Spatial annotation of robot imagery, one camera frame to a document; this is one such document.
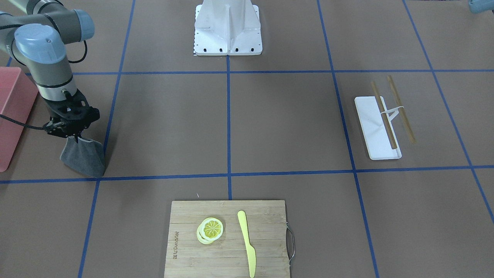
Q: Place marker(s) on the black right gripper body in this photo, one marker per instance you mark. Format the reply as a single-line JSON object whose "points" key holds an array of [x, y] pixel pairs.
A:
{"points": [[88, 117]]}

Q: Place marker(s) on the dark grey cloth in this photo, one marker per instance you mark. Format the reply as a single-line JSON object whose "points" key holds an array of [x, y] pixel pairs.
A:
{"points": [[85, 156]]}

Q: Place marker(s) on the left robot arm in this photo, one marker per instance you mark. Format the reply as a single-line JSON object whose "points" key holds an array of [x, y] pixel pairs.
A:
{"points": [[478, 6]]}

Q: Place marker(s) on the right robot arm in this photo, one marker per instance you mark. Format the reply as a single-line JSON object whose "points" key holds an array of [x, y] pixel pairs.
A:
{"points": [[38, 41]]}

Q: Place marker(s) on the pink plastic bin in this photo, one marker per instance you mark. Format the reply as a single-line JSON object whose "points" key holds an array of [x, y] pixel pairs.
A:
{"points": [[17, 96]]}

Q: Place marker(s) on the yellow lemon slices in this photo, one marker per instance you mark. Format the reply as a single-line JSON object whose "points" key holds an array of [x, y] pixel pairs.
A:
{"points": [[209, 230]]}

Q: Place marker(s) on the bamboo cutting board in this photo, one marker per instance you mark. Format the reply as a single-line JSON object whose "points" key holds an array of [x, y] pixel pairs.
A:
{"points": [[226, 257]]}

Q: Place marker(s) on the yellow plastic knife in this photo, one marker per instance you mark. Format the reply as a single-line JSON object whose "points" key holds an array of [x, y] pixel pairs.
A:
{"points": [[250, 251]]}

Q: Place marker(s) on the white rectangular tray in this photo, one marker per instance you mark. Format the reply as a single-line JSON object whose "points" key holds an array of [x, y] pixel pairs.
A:
{"points": [[376, 140]]}

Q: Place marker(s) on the wooden stick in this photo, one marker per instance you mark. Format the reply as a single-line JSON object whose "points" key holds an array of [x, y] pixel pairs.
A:
{"points": [[384, 116], [401, 110]]}

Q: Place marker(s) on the white rack crossbar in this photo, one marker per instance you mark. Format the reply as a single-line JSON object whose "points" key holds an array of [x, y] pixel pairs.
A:
{"points": [[392, 113]]}

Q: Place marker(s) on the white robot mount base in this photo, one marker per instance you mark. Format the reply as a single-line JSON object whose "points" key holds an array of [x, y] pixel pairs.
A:
{"points": [[227, 27]]}

